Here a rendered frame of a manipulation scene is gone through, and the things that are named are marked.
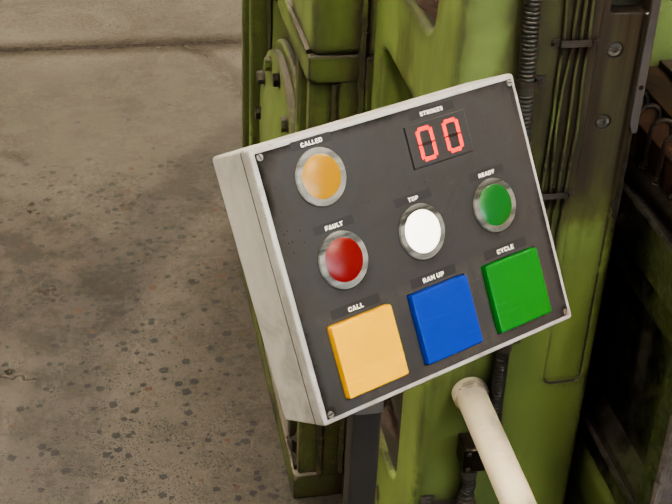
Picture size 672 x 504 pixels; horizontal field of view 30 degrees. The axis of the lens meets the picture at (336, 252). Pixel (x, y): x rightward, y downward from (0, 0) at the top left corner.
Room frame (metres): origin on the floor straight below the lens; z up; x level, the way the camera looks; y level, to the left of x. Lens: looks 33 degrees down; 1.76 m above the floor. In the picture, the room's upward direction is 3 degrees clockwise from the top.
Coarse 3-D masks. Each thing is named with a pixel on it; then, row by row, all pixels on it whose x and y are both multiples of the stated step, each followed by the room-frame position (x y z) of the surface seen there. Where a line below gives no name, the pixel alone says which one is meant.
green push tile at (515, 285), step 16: (512, 256) 1.13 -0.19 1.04; (528, 256) 1.14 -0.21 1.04; (496, 272) 1.11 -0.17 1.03; (512, 272) 1.12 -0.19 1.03; (528, 272) 1.13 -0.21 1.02; (496, 288) 1.10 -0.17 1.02; (512, 288) 1.11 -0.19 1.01; (528, 288) 1.12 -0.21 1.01; (544, 288) 1.13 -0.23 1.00; (496, 304) 1.09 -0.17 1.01; (512, 304) 1.10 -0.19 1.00; (528, 304) 1.11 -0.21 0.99; (544, 304) 1.12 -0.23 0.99; (496, 320) 1.09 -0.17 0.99; (512, 320) 1.09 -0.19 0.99; (528, 320) 1.10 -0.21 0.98
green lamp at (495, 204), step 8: (496, 184) 1.17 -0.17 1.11; (488, 192) 1.16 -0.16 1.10; (496, 192) 1.16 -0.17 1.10; (504, 192) 1.17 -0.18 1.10; (480, 200) 1.15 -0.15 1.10; (488, 200) 1.15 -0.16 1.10; (496, 200) 1.16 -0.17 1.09; (504, 200) 1.16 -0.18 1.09; (480, 208) 1.15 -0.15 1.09; (488, 208) 1.15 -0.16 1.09; (496, 208) 1.15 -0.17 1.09; (504, 208) 1.16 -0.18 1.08; (488, 216) 1.14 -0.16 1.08; (496, 216) 1.15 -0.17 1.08; (504, 216) 1.15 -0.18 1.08; (496, 224) 1.15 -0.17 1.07
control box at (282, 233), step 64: (320, 128) 1.10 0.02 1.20; (384, 128) 1.14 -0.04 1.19; (448, 128) 1.17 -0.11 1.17; (512, 128) 1.22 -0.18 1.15; (256, 192) 1.03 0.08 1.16; (384, 192) 1.10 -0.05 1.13; (448, 192) 1.14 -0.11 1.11; (512, 192) 1.18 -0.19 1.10; (256, 256) 1.03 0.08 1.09; (320, 256) 1.03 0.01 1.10; (384, 256) 1.06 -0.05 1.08; (448, 256) 1.10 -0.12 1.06; (320, 320) 0.99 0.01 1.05; (320, 384) 0.96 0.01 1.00; (384, 384) 0.99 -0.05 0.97
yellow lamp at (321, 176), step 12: (312, 156) 1.08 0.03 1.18; (324, 156) 1.08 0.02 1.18; (312, 168) 1.07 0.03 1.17; (324, 168) 1.07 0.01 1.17; (336, 168) 1.08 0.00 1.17; (312, 180) 1.06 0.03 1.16; (324, 180) 1.07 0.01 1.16; (336, 180) 1.08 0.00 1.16; (312, 192) 1.06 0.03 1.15; (324, 192) 1.06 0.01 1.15
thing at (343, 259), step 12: (336, 240) 1.04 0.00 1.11; (348, 240) 1.05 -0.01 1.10; (336, 252) 1.03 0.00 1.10; (348, 252) 1.04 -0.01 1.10; (360, 252) 1.05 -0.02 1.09; (336, 264) 1.03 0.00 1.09; (348, 264) 1.03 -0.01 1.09; (360, 264) 1.04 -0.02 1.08; (336, 276) 1.02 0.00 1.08; (348, 276) 1.03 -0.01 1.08
